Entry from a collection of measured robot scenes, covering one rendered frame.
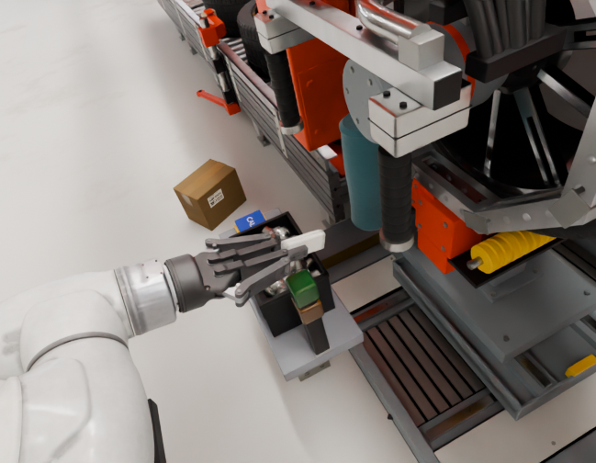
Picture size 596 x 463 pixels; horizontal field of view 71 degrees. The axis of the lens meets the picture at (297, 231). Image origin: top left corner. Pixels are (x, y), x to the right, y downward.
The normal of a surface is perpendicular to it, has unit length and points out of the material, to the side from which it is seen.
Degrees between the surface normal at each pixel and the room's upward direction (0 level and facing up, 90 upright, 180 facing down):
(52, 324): 9
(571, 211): 90
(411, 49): 90
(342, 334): 0
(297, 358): 0
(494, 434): 0
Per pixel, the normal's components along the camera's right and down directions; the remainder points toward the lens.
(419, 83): -0.89, 0.42
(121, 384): 0.65, -0.74
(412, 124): 0.41, 0.60
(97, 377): 0.37, -0.84
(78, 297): 0.23, -0.73
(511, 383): -0.18, -0.68
